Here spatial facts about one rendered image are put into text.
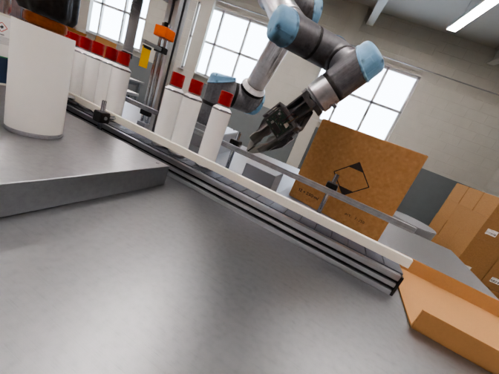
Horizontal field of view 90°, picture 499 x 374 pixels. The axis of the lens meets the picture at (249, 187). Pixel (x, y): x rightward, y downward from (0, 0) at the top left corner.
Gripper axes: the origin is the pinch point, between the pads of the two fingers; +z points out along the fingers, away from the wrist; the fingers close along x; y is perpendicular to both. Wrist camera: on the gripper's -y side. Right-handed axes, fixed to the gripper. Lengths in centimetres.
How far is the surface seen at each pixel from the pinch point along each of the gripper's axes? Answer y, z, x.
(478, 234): -286, -86, 179
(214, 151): 6.4, 7.2, -4.3
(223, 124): 6.5, 1.1, -8.2
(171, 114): 7.4, 11.9, -19.3
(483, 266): -292, -72, 218
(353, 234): 10.4, -11.7, 29.6
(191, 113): 7.6, 6.3, -15.5
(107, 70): 6.5, 23.0, -43.7
